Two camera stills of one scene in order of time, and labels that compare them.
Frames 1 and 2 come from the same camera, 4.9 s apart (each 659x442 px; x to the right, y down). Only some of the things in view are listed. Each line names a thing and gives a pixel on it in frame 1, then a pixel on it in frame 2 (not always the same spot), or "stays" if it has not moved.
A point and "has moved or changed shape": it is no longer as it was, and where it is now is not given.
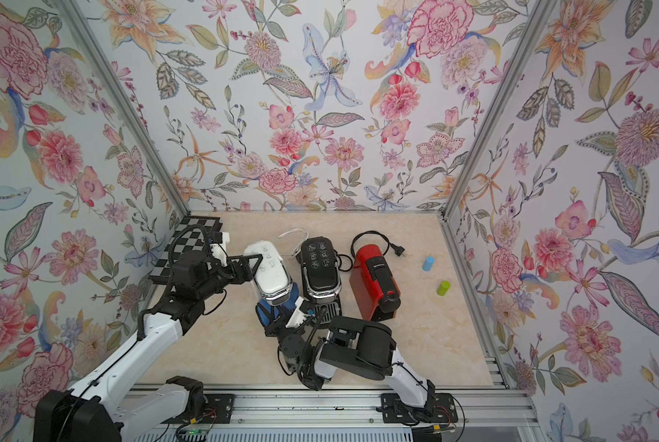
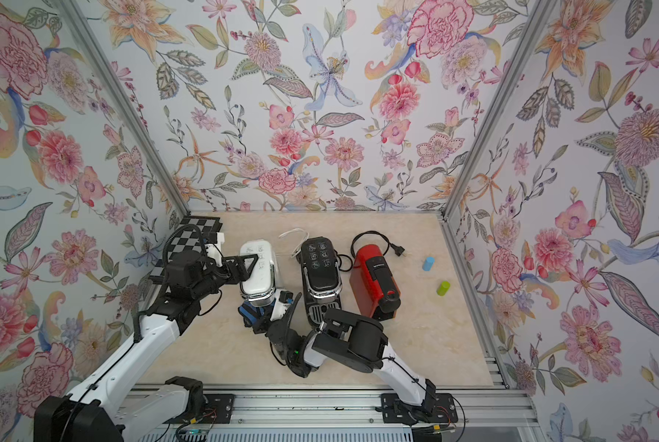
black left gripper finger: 246,268 stays
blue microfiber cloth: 263,317 to 251,311
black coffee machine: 321,279 stays
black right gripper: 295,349 stays
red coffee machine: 374,284 stays
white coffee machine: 272,278 has moved or changed shape
